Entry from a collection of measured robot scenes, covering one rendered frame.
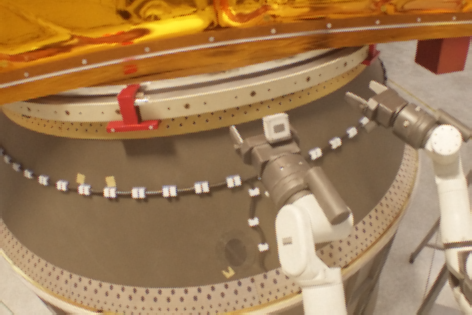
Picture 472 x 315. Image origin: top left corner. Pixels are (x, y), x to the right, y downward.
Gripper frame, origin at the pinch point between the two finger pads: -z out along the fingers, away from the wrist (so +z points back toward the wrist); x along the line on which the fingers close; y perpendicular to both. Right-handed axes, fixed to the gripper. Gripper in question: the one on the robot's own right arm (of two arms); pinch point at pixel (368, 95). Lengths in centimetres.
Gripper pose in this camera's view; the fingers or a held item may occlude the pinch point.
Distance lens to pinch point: 86.4
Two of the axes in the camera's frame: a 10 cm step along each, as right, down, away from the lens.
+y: 0.3, -7.7, -6.4
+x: 8.1, -3.5, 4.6
